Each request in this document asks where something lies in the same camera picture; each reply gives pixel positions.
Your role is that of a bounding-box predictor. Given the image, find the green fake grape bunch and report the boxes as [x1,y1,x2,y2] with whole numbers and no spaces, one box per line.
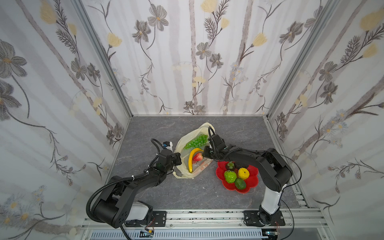
[184,134,209,150]

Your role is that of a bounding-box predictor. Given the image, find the red fake strawberry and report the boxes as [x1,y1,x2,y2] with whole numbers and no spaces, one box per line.
[192,152,204,164]

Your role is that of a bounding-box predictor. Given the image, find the aluminium frame post right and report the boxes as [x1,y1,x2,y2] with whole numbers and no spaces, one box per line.
[265,0,340,120]

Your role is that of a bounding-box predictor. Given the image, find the black corrugated cable conduit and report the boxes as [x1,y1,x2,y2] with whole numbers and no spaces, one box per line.
[85,175,148,240]

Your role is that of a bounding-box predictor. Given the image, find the yellow fake banana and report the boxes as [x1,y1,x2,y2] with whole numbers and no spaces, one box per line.
[188,148,204,173]

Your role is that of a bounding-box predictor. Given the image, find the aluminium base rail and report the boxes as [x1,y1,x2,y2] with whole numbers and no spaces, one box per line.
[82,207,334,240]

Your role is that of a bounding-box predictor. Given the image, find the yellow fake lemon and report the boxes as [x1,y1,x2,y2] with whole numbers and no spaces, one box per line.
[238,168,250,181]

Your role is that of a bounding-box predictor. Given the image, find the dark purple fake mangosteen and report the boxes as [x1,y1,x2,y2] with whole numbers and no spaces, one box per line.
[226,162,236,171]

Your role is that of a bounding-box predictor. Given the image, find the red flower-shaped plastic plate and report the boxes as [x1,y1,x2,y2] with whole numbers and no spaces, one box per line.
[216,162,259,194]

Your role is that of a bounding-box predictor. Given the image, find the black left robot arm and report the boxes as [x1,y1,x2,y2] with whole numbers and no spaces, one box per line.
[86,149,182,229]

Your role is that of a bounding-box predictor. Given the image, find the aluminium frame post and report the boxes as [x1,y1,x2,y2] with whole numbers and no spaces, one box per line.
[71,0,134,120]
[265,0,340,120]

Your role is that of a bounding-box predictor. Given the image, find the green fake lime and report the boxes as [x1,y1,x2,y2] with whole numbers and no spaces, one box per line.
[235,178,247,191]

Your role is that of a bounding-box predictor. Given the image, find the pale yellow printed plastic bag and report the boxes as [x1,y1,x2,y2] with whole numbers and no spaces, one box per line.
[173,123,215,179]

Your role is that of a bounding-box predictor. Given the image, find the bright green bumpy fake fruit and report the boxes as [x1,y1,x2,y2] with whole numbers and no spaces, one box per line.
[224,170,238,184]

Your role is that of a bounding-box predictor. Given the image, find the aluminium frame post left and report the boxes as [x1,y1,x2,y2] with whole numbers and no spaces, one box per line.
[71,0,134,120]

